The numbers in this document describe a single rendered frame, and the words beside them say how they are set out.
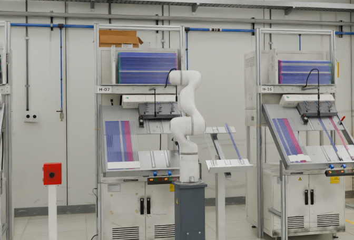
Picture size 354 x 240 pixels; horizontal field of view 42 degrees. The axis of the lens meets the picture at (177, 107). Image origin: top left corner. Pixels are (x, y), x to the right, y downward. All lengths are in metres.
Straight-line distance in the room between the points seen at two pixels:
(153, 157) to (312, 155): 1.32
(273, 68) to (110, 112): 1.52
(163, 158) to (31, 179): 2.24
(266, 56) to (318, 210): 1.47
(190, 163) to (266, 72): 1.73
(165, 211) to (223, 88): 2.22
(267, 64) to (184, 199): 1.92
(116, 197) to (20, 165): 1.89
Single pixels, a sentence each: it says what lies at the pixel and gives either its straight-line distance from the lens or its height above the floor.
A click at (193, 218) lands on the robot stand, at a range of 2.97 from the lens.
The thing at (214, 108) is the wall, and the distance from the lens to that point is 5.60.
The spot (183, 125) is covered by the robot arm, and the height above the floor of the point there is 1.07.
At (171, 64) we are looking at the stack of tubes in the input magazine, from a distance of 3.95.
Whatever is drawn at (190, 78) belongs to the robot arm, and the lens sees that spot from 3.13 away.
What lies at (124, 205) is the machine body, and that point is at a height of 0.41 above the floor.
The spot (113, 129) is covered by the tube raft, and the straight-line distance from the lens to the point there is 3.71.
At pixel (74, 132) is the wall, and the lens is 5.37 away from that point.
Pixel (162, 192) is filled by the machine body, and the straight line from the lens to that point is 3.83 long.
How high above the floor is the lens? 1.18
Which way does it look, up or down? level
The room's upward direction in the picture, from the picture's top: 1 degrees counter-clockwise
